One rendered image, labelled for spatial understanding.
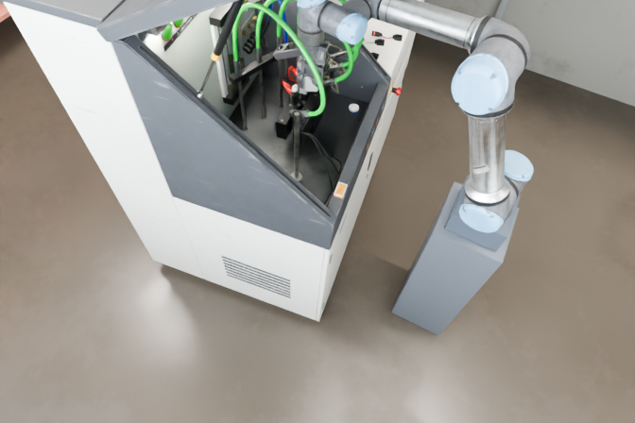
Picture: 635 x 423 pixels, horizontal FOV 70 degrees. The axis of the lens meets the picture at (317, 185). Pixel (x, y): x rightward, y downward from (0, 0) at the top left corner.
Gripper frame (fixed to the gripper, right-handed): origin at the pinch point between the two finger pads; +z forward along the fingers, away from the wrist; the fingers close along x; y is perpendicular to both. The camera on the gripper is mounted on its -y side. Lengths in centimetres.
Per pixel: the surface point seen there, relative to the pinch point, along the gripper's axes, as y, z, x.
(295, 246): 11, 38, -35
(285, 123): -4.7, 13.0, -4.3
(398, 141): 29, 112, 90
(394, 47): 20, 13, 49
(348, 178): 21.7, 16.3, -16.5
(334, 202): 20.3, 16.3, -26.7
